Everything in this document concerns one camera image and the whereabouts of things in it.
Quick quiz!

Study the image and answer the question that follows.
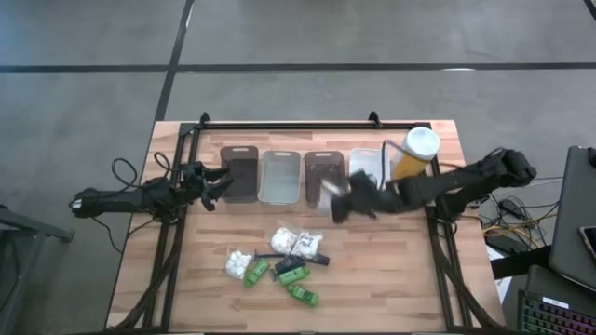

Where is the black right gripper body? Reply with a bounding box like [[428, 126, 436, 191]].
[[347, 179, 391, 221]]

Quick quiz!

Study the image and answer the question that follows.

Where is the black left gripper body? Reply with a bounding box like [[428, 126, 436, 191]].
[[179, 161, 220, 211]]

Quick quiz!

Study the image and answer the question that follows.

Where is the clear bag of cotton pads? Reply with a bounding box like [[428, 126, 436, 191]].
[[224, 246, 255, 281], [291, 230, 325, 261], [269, 220, 299, 256]]

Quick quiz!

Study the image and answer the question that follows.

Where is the dark blue bottle cap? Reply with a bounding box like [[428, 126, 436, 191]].
[[302, 252, 331, 267]]

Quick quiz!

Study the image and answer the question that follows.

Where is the dark toiletry packet with print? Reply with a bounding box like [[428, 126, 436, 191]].
[[272, 254, 307, 276]]

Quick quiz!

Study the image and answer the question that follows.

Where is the thin black stick toiletry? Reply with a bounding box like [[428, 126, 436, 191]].
[[253, 249, 292, 261]]

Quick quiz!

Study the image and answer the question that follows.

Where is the small green plastic bottle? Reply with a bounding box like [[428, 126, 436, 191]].
[[285, 283, 321, 308], [243, 258, 271, 288], [277, 265, 312, 287]]

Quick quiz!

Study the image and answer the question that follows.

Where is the white plastic bin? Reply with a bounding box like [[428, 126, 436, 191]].
[[348, 147, 393, 187]]

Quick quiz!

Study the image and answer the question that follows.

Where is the dark grey plastic bin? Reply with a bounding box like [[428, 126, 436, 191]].
[[304, 150, 346, 209], [219, 145, 260, 205]]

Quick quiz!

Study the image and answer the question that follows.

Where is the light beige plastic bin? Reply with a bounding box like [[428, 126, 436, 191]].
[[257, 150, 302, 207]]

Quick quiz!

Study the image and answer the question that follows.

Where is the yellow canister with white lid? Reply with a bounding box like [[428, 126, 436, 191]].
[[389, 126, 441, 181]]

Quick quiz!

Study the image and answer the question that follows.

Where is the black power adapter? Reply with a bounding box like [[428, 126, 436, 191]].
[[485, 234, 519, 256]]

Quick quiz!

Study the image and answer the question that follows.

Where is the dark side furniture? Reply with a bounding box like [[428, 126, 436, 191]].
[[0, 203, 76, 335]]

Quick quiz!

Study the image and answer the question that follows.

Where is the grey closed laptop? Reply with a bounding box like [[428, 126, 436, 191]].
[[548, 144, 596, 292]]

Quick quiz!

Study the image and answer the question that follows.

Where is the backlit rainbow keyboard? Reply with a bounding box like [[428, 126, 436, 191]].
[[518, 290, 596, 335]]

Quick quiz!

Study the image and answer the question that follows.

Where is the smartphone with dark screen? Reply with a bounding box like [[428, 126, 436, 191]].
[[578, 225, 596, 261]]

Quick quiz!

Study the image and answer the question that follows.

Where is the black cable loop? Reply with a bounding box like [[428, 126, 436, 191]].
[[111, 156, 141, 190]]

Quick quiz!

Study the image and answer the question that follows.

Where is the black aluminium rig frame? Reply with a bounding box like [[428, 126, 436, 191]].
[[121, 110, 507, 334]]

